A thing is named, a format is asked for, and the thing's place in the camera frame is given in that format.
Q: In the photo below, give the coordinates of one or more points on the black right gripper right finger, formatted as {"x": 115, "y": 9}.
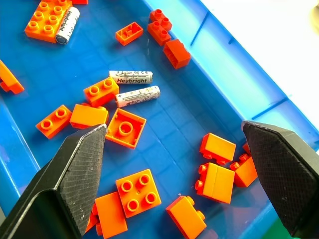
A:
{"x": 286, "y": 174}

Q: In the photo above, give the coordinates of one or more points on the blue plastic bin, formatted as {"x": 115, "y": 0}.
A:
{"x": 169, "y": 129}

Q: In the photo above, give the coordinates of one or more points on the white Heybright AA battery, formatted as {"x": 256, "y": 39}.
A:
{"x": 130, "y": 77}
{"x": 137, "y": 96}
{"x": 67, "y": 25}

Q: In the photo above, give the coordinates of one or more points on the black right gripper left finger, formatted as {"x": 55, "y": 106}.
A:
{"x": 74, "y": 179}

